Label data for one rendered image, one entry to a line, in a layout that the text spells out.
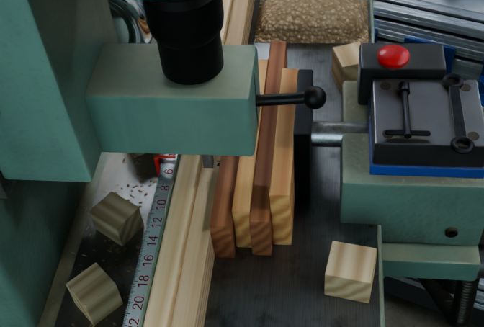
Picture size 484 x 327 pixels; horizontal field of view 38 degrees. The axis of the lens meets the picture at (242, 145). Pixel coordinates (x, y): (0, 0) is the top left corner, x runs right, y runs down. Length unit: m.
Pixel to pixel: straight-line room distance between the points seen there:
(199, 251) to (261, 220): 0.06
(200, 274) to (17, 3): 0.27
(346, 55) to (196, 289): 0.33
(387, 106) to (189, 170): 0.19
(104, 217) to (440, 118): 0.38
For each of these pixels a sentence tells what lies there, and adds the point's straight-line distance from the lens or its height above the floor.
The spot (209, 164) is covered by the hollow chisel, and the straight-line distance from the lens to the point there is 0.66.
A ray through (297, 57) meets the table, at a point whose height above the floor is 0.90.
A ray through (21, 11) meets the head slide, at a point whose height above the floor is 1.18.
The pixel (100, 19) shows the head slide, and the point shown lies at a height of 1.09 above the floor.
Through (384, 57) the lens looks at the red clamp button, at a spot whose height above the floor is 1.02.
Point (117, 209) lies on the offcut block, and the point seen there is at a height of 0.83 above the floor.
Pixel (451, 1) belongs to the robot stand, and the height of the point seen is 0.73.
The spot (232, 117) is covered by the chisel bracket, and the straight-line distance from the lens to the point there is 0.57.
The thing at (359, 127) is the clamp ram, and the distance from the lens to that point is 0.68.
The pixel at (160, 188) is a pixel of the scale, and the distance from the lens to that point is 0.65.
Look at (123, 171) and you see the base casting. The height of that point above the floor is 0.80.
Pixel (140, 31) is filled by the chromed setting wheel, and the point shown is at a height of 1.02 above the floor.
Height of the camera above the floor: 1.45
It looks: 47 degrees down
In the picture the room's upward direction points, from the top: 6 degrees counter-clockwise
